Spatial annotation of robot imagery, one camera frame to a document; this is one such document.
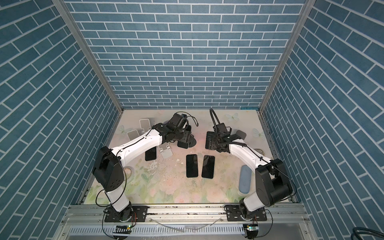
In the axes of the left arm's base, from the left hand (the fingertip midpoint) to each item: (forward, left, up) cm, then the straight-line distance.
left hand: (186, 135), depth 88 cm
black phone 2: (-14, -13, -13) cm, 23 cm away
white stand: (+17, +31, -10) cm, 36 cm away
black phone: (-14, -3, -14) cm, 20 cm away
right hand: (-2, -17, -5) cm, 18 cm away
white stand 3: (-3, +14, -12) cm, 19 cm away
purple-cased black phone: (-6, -14, +2) cm, 15 cm away
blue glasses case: (-22, -34, -13) cm, 42 cm away
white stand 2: (+5, +35, -6) cm, 35 cm away
